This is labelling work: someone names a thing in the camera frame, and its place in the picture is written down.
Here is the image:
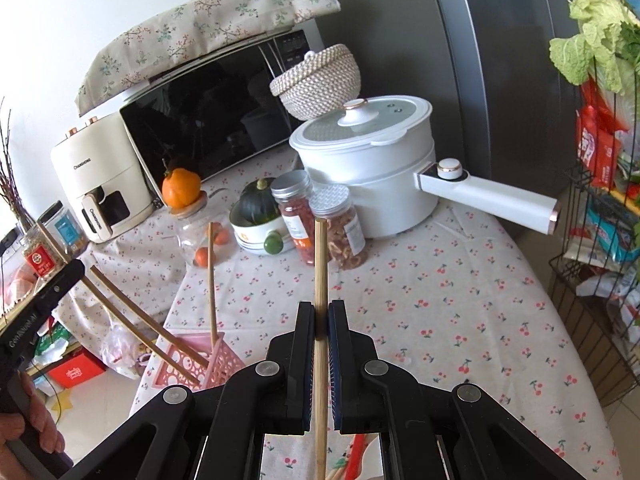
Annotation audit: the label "red box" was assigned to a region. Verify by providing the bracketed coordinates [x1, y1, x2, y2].
[47, 350, 108, 388]

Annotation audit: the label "blue label plastic jar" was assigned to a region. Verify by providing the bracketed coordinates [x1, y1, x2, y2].
[37, 201, 90, 256]

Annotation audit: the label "white electric pot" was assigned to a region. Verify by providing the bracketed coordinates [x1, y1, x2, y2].
[289, 95, 560, 239]

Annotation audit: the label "pink plastic basket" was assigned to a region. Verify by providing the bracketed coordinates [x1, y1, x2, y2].
[142, 332, 246, 403]

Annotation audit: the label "grey refrigerator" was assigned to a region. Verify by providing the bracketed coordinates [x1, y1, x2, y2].
[292, 0, 640, 226]

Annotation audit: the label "wooden chopstick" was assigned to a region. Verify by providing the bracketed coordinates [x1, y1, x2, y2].
[312, 217, 329, 480]
[90, 267, 211, 368]
[36, 219, 203, 390]
[207, 222, 219, 343]

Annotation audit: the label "glass jar with wooden lid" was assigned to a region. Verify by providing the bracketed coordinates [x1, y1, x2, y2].
[169, 192, 236, 268]

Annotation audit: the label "woven lidded basket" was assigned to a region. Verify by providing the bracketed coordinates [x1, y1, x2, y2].
[270, 44, 362, 122]

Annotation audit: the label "napa cabbage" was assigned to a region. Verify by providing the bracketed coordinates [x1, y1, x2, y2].
[549, 0, 640, 93]

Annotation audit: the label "green and white bag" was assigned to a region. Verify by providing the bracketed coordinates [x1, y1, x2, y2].
[30, 322, 76, 366]

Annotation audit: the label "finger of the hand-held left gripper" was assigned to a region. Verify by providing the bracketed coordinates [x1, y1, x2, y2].
[15, 259, 87, 322]

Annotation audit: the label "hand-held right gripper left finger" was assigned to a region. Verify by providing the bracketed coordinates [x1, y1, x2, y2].
[72, 301, 318, 480]

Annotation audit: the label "black wire rack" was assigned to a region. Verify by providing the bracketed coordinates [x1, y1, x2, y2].
[547, 80, 640, 408]

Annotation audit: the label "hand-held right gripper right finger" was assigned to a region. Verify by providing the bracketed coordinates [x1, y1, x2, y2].
[327, 300, 588, 480]

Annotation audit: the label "jar of red dried fruit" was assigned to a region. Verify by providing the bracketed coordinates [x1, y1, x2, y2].
[271, 170, 318, 266]

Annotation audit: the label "white ceramic bowl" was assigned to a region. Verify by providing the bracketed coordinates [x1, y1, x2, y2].
[229, 207, 296, 257]

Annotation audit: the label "clear plastic bag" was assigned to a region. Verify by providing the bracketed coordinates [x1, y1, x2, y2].
[102, 310, 156, 381]

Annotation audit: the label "bundle of dry twigs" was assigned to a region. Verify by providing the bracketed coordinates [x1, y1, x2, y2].
[0, 97, 31, 231]

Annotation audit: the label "green leafy herbs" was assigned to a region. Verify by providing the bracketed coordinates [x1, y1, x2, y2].
[617, 20, 640, 71]

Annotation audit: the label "jar of dried rings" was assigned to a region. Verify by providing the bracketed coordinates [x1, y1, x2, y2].
[308, 184, 369, 272]

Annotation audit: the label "cream air fryer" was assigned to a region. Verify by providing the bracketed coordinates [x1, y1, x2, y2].
[50, 112, 156, 243]

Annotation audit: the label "red plastic spoon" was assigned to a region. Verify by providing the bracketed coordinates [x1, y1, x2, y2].
[345, 432, 373, 480]

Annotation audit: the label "red label jar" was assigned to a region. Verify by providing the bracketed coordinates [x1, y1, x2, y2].
[21, 230, 68, 280]

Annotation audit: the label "dark green squash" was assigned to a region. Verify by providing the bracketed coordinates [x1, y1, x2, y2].
[239, 178, 283, 226]

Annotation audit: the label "large orange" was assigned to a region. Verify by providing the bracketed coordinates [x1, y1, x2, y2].
[161, 167, 202, 209]

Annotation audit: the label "person's left hand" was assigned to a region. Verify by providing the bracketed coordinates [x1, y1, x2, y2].
[0, 370, 66, 462]

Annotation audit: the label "floral fabric cover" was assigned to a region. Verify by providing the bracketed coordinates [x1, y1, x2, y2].
[75, 0, 342, 118]

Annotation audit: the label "blue snack packet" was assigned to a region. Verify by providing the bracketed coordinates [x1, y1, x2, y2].
[585, 200, 640, 263]

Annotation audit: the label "red snack packet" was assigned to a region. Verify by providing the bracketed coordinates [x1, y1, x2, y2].
[575, 82, 631, 188]

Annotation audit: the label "black microwave oven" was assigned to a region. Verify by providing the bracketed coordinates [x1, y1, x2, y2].
[119, 27, 321, 208]

